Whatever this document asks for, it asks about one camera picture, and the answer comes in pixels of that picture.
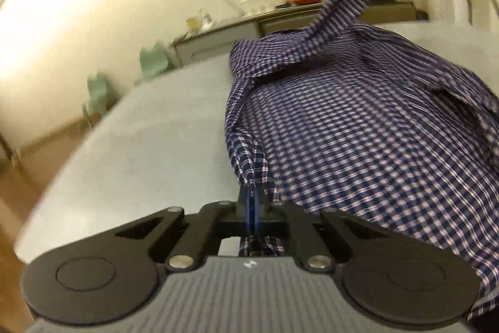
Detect small bottles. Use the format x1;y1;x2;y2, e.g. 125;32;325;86
186;10;214;32

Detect long grey brown sideboard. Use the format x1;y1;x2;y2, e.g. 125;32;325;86
175;1;429;65

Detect clear glass jars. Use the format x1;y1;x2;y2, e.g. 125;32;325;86
237;0;274;14

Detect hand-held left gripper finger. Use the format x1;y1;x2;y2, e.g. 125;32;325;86
115;188;252;272
252;188;392;274

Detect blue plaid shirt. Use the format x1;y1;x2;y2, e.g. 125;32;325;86
224;0;499;323

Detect pale green chair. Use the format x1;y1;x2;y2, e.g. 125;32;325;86
82;72;115;125
138;42;174;81

